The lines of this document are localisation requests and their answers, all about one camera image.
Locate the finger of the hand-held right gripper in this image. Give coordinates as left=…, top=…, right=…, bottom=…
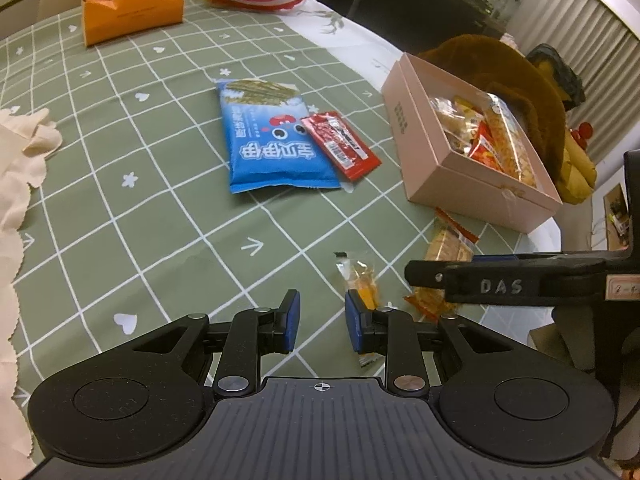
left=404, top=252, right=556, bottom=306

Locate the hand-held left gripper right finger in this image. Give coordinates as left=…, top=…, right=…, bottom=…
left=345, top=288, right=502, bottom=399

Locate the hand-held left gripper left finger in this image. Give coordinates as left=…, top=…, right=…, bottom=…
left=132, top=288, right=302, bottom=399

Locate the small orange candy packet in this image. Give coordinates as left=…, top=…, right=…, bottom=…
left=334, top=251, right=383, bottom=368

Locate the cracker packet with red ends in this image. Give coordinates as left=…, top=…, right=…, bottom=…
left=404, top=207, right=478, bottom=318

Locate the pink cardboard box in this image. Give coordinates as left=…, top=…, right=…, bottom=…
left=381, top=52, right=563, bottom=233

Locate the red orange snack packet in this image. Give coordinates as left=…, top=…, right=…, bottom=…
left=467, top=122, right=511, bottom=173

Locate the yellow plush toy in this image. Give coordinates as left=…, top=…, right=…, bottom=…
left=527, top=44, right=598, bottom=206

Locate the long clear cracker packet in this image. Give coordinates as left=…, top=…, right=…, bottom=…
left=482, top=92, right=538, bottom=188

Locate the blue snack packet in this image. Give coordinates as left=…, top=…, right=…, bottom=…
left=215, top=78, right=343, bottom=194

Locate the green checked tablecloth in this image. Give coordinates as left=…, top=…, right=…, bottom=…
left=0, top=0, right=501, bottom=480

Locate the brown plush toy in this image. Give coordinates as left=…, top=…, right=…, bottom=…
left=417, top=34, right=568, bottom=181

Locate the grey pleated curtain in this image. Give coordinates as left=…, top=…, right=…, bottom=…
left=510, top=0, right=640, bottom=171

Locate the cream lace cloth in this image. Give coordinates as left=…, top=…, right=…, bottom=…
left=0, top=107, right=63, bottom=461

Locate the orange tissue pouch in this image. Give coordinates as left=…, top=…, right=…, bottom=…
left=81, top=0, right=183, bottom=48

